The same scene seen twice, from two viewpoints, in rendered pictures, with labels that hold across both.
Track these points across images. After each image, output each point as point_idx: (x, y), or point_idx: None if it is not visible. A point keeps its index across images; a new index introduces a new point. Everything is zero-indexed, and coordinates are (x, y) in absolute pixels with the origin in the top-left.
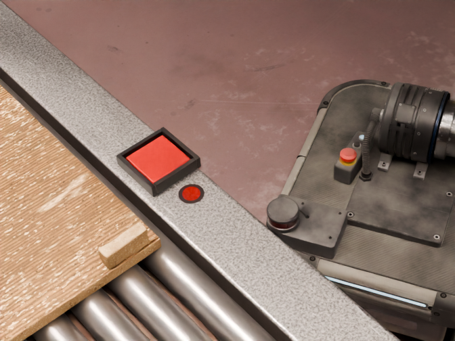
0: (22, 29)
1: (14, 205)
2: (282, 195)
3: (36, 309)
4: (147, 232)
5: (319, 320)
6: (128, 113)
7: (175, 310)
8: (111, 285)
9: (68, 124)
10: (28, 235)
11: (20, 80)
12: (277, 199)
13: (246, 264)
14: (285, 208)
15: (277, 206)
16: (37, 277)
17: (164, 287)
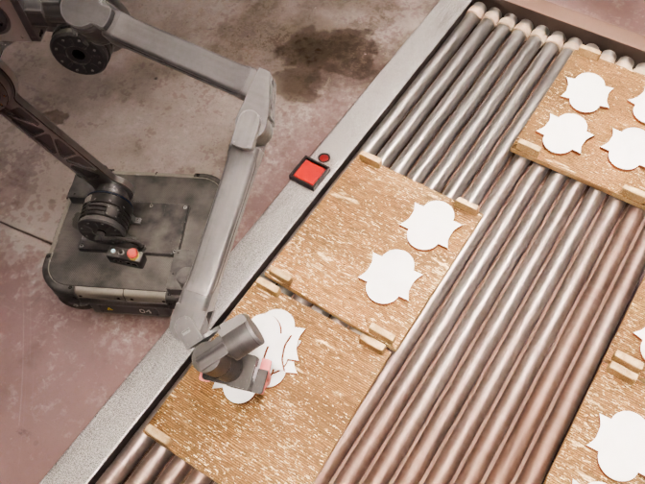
0: None
1: (358, 214)
2: (167, 286)
3: (410, 182)
4: (357, 158)
5: (374, 101)
6: (276, 199)
7: (388, 144)
8: None
9: (291, 223)
10: (373, 202)
11: (262, 260)
12: (179, 279)
13: (356, 129)
14: (185, 274)
15: (184, 278)
16: (394, 189)
17: None
